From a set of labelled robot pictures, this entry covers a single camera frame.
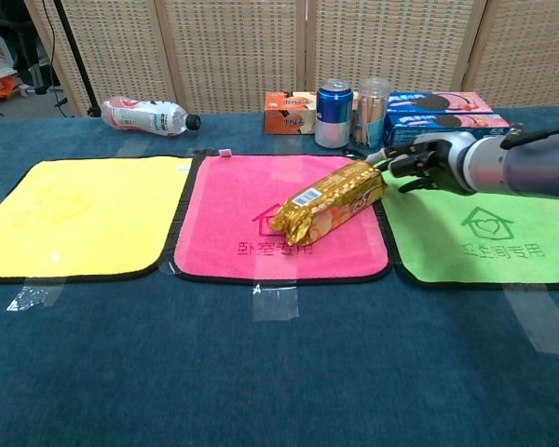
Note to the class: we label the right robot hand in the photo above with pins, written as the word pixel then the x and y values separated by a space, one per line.
pixel 428 160

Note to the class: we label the gold biscuit packet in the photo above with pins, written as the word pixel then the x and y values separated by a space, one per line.
pixel 328 207

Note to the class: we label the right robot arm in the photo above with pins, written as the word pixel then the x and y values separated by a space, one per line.
pixel 526 160

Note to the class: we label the blue and pink cookie box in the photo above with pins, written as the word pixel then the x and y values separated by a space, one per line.
pixel 440 102
pixel 428 128

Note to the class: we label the clear jar of biscuit sticks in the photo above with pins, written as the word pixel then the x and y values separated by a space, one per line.
pixel 372 114

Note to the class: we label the green cloth with house print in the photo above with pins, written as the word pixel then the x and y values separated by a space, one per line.
pixel 475 242

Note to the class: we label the blue and silver drink can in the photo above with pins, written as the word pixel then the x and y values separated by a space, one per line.
pixel 334 114

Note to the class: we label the orange snack box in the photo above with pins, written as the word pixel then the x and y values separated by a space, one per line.
pixel 286 114

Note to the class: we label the woven folding screen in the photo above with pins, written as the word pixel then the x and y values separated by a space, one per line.
pixel 279 46

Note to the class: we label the pink cloth with house print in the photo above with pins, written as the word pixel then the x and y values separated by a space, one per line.
pixel 223 219

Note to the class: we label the blue table cloth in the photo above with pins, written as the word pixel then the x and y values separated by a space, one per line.
pixel 279 363

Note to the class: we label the clear bottle with pink drink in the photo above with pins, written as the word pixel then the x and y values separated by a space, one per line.
pixel 146 118

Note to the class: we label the yellow cloth with black border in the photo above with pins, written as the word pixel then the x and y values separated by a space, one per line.
pixel 81 216

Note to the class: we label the black tripod stand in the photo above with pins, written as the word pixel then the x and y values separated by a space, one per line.
pixel 77 60

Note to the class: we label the orange plastic bag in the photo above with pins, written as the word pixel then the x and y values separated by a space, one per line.
pixel 0 86

